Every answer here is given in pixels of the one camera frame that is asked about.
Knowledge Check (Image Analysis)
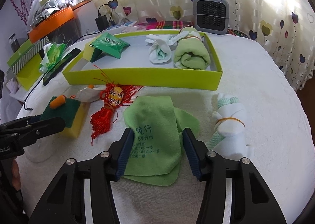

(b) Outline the yellow green sponge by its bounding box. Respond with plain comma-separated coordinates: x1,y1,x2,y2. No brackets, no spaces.
40,96,89,139

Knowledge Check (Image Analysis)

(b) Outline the green microfiber cloth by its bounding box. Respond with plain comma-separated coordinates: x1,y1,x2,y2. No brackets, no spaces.
123,96,200,187

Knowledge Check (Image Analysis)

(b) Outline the person's left hand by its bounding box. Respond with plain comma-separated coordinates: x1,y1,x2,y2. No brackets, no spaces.
12,159,21,190

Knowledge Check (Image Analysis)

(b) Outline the orange earplug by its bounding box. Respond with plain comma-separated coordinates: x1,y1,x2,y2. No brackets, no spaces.
49,95,66,110

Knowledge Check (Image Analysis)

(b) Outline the green striped box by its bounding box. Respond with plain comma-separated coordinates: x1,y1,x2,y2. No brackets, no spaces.
7,37,50,75

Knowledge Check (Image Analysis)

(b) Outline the green plastic wrapper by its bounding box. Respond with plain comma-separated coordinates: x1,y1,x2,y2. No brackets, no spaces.
39,43,66,74

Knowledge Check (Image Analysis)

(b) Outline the red tassel mask ornament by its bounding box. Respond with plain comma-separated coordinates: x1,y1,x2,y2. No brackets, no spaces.
90,65,143,145

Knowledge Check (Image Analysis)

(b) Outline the yellow sponge in box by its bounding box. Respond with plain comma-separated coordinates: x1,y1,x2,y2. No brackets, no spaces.
83,43,103,63

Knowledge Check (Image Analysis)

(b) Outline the orange box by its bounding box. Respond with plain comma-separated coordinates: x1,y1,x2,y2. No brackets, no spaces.
28,7,75,43

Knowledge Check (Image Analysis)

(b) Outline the green tea packet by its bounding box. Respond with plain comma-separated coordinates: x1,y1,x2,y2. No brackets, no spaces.
90,33,130,59

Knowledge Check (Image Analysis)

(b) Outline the lime green shallow box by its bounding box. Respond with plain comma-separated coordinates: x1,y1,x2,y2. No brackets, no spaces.
63,29,223,91

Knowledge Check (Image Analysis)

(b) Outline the black power adapter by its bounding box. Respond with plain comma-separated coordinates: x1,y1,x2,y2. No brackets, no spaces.
95,15,109,31

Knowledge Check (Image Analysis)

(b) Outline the white power strip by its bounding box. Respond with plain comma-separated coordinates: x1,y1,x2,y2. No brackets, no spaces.
106,22,138,34

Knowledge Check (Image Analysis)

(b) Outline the rolled green towel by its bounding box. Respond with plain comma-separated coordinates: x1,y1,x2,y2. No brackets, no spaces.
173,26,211,70

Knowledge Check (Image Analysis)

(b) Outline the white sock pair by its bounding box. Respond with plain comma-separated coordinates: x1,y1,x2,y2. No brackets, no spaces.
145,34,183,64

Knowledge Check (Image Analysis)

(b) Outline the plaid cloth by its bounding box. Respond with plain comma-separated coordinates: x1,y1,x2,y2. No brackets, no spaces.
139,21,249,38

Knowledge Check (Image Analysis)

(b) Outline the grey portable heater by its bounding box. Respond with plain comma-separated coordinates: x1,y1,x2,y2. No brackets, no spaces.
193,0,230,35

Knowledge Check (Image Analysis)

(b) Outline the heart patterned curtain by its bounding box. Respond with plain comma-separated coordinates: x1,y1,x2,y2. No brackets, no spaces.
93,0,314,90

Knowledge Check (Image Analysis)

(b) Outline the black charging cable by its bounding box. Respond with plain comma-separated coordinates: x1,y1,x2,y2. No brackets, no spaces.
23,3,119,112

